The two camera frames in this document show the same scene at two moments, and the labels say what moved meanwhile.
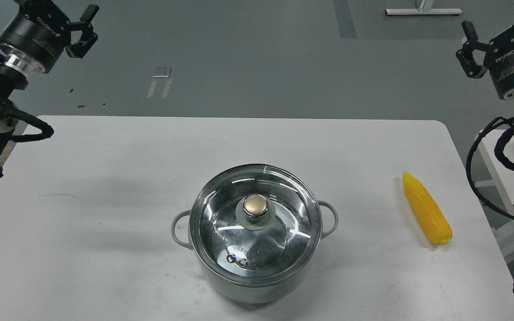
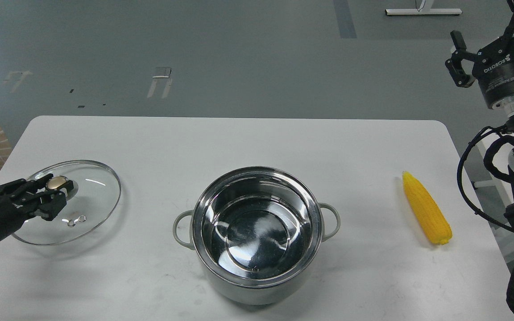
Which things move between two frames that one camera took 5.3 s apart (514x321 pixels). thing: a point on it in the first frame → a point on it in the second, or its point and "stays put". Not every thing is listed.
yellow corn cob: x=435 y=225 stays put
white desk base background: x=423 y=7 stays put
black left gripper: x=42 y=27 → x=2 y=215
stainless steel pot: x=255 y=230 stays put
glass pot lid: x=255 y=224 → x=97 y=187
